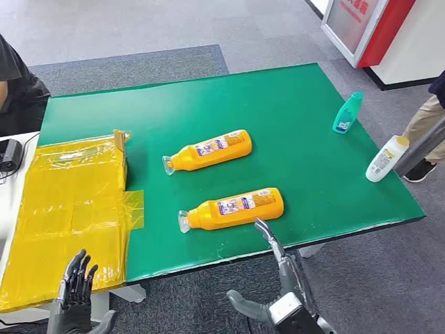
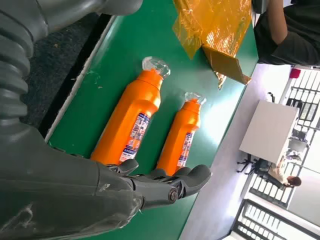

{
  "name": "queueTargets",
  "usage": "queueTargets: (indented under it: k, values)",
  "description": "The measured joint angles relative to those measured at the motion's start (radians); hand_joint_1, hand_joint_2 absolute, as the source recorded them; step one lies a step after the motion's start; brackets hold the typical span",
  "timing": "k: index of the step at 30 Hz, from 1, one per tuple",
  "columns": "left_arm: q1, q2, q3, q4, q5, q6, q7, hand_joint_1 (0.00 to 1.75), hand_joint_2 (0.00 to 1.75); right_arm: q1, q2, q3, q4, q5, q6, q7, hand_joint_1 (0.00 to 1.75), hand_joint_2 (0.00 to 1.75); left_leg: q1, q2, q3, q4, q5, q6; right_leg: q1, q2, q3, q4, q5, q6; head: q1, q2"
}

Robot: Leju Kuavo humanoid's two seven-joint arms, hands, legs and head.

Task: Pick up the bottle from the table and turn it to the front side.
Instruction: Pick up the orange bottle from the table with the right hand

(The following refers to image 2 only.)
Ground seated person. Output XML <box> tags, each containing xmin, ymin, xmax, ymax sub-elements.
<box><xmin>254</xmin><ymin>0</ymin><xmax>320</xmax><ymax>67</ymax></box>

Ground white background table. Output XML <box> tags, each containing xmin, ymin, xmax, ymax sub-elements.
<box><xmin>238</xmin><ymin>100</ymin><xmax>300</xmax><ymax>166</ymax></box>

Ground background person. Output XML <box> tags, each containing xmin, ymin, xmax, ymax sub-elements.
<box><xmin>268</xmin><ymin>155</ymin><xmax>303</xmax><ymax>189</ymax></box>

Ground black office chair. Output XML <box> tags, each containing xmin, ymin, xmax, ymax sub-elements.
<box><xmin>236</xmin><ymin>153</ymin><xmax>272</xmax><ymax>176</ymax></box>

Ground yellow film covered cardboard box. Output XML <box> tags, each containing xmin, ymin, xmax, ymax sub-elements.
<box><xmin>172</xmin><ymin>0</ymin><xmax>253</xmax><ymax>90</ymax></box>

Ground glass wall with black frame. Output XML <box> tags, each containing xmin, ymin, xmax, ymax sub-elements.
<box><xmin>231</xmin><ymin>66</ymin><xmax>320</xmax><ymax>240</ymax></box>

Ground green table mat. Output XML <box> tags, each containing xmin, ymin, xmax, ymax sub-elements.
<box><xmin>45</xmin><ymin>0</ymin><xmax>260</xmax><ymax>240</ymax></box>

